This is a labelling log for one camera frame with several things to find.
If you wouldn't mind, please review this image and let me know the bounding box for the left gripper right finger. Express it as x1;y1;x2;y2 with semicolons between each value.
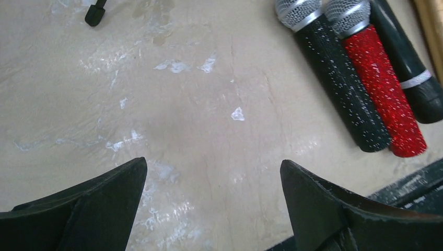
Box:
279;159;443;251

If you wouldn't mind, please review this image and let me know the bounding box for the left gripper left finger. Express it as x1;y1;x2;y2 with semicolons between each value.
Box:
1;157;147;250

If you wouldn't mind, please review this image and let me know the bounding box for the plain black microphone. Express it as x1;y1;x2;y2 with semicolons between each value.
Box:
370;1;442;124

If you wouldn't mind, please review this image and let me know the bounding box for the black glitter microphone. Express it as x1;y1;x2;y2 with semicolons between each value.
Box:
275;0;391;153

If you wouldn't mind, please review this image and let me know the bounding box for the red glitter microphone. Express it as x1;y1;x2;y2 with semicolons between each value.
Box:
324;0;427;157

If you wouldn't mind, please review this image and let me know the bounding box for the tripod mic stand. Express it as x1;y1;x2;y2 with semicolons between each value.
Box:
85;0;107;27

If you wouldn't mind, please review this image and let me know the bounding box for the gold microphone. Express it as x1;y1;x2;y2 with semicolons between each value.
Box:
412;0;442;84

